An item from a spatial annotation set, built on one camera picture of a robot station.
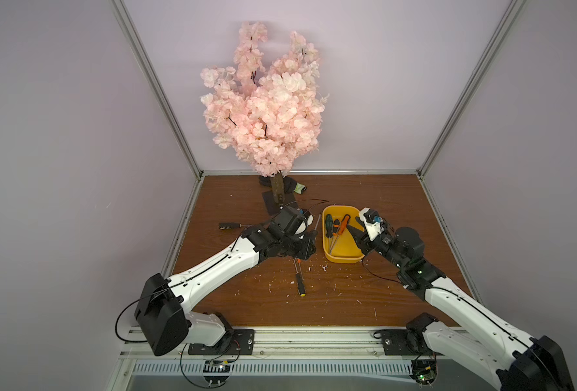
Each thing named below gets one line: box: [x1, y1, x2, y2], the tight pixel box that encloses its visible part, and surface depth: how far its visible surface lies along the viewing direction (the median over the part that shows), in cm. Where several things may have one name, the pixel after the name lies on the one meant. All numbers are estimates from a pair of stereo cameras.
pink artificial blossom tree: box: [200, 21, 330, 206], surface depth 65 cm
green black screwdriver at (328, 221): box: [325, 213, 333, 246], surface depth 99 cm
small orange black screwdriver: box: [330, 218, 340, 254], surface depth 100 cm
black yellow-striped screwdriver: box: [292, 258, 307, 298], surface depth 87 cm
